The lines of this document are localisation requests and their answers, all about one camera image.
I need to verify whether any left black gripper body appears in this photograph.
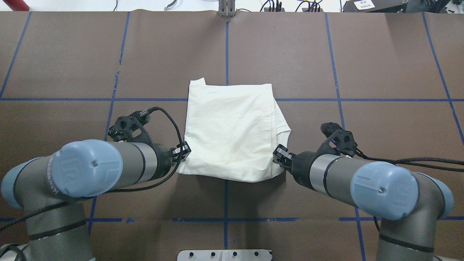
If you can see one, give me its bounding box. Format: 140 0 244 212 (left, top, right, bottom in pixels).
154 141 192 179

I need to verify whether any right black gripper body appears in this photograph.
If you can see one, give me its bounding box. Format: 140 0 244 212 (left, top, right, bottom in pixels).
272 144 327 191

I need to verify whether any cream long-sleeve cat shirt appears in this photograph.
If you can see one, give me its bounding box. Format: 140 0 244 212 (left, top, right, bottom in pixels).
178 78 291 182

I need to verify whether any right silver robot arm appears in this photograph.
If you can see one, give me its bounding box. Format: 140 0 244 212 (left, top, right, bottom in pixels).
273 144 454 261

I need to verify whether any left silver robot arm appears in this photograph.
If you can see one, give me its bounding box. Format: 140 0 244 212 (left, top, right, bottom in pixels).
1 139 191 261

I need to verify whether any black device white label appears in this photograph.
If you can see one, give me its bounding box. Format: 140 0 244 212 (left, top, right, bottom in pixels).
342 0 408 13

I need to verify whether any red cylindrical bottle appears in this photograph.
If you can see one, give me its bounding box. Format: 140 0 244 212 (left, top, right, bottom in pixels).
3 0 30 12

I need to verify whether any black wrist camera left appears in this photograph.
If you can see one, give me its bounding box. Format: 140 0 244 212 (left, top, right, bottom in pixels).
107 110 153 145

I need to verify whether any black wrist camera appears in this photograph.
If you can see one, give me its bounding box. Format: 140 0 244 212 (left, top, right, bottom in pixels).
318 122 357 157
107 110 153 145

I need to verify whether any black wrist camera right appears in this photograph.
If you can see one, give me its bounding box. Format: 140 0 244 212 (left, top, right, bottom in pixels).
318 122 357 157

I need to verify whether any white camera post base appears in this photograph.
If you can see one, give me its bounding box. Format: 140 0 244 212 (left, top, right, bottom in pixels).
177 249 273 261

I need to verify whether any aluminium frame post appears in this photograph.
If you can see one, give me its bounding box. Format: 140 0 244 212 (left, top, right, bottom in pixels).
218 0 236 17

